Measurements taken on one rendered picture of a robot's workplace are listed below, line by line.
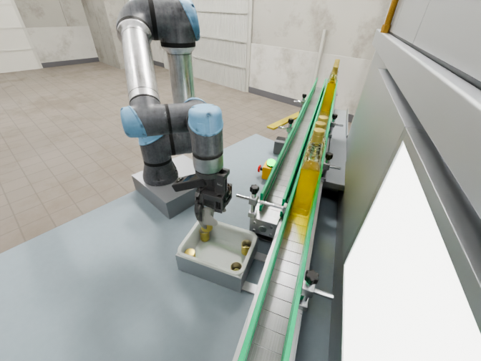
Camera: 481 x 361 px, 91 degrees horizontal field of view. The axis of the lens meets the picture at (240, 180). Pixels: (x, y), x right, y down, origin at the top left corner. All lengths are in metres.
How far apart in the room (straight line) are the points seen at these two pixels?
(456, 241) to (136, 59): 0.71
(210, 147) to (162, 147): 0.47
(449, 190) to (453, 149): 0.04
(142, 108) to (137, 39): 0.24
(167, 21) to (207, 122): 0.44
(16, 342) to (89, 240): 0.33
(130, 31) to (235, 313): 0.84
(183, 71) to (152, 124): 0.36
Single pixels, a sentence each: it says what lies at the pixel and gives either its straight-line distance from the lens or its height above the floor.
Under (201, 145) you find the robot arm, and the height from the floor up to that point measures 1.21.
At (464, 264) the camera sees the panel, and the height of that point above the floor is 1.32.
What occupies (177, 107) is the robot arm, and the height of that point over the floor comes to 1.26.
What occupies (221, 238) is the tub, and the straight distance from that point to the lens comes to 0.89.
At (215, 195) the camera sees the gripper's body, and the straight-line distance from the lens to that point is 0.62.
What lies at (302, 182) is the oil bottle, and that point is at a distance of 0.77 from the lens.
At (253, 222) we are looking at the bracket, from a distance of 0.82.
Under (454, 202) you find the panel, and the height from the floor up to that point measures 1.32.
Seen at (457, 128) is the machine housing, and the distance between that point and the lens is 0.32.
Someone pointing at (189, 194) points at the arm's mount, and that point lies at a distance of 1.02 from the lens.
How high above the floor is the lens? 1.46
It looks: 36 degrees down
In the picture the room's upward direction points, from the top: 2 degrees clockwise
